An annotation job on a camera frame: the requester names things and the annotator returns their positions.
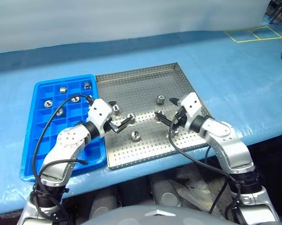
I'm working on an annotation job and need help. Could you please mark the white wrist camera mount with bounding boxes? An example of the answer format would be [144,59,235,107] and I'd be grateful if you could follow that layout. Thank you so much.
[178,92,202,122]
[86,98,114,136]

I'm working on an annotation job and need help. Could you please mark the dark equipment with black stand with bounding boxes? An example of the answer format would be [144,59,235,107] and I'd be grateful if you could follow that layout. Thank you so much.
[266,0,282,24]

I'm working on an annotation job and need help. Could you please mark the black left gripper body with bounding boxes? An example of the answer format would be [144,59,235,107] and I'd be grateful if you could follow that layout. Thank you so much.
[103,119,120,136]

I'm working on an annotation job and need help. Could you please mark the grey robot torso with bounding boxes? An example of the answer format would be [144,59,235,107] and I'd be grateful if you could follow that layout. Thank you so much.
[82,205,228,225]

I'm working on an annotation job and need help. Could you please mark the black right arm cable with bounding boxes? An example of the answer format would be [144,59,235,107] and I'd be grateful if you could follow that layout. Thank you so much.
[168,114,241,215]

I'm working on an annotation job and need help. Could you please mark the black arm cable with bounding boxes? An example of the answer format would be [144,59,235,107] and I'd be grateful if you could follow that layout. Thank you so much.
[168,114,241,215]
[31,94,94,225]

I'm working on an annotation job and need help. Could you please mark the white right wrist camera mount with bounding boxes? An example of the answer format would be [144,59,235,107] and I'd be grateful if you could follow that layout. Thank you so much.
[178,92,202,122]

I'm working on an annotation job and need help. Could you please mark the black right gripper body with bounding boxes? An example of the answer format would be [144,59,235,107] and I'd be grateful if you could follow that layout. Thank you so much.
[170,108,188,132]

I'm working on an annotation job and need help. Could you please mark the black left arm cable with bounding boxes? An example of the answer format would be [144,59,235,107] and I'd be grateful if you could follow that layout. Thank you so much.
[31,94,94,225]

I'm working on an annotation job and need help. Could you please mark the perforated metal tray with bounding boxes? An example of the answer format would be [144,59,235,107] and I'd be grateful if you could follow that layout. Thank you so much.
[95,61,214,170]

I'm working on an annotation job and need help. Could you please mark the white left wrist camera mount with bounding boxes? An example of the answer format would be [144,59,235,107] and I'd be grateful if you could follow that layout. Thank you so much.
[86,98,114,136]

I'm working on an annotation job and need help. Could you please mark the grey rounded cylinder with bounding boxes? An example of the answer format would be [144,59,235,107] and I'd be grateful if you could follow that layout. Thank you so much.
[89,187,118,221]
[150,174,183,208]

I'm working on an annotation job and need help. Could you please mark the blue compartment tray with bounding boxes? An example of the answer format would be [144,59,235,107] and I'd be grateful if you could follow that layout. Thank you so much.
[19,74,107,182]

